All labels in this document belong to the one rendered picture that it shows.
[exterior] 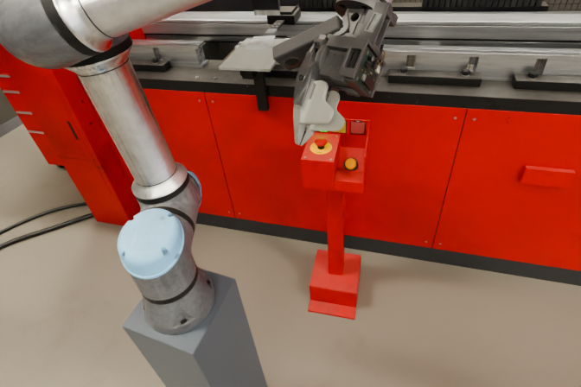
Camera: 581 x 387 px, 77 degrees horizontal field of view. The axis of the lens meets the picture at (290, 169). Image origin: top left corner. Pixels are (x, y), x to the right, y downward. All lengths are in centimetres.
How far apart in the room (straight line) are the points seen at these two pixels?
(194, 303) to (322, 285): 90
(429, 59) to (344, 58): 93
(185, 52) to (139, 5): 119
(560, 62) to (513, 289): 97
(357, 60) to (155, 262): 47
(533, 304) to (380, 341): 67
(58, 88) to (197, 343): 131
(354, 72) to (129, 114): 39
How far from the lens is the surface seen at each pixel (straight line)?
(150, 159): 74
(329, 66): 52
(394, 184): 156
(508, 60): 145
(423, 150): 146
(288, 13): 166
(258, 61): 129
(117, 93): 67
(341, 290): 162
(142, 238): 72
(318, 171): 118
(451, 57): 141
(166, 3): 46
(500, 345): 178
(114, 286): 205
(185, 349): 83
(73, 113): 188
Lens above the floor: 149
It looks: 39 degrees down
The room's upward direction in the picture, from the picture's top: 6 degrees counter-clockwise
